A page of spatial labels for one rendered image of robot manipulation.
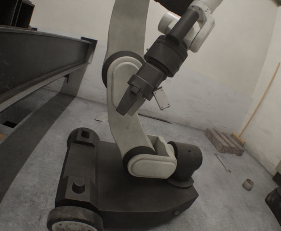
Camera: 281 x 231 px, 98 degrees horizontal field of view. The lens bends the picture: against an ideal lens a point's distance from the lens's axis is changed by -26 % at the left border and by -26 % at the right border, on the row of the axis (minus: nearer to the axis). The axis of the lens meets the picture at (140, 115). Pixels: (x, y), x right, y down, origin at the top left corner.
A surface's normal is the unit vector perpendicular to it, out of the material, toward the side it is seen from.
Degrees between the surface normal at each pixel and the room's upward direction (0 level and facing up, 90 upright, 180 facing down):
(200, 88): 90
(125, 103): 71
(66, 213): 18
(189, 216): 0
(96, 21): 90
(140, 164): 90
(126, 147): 90
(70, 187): 0
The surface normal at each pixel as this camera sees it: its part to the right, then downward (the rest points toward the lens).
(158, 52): -0.30, -0.16
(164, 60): 0.11, 0.13
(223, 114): 0.11, 0.39
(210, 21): -0.10, -0.02
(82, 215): 0.51, -0.81
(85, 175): 0.31, -0.89
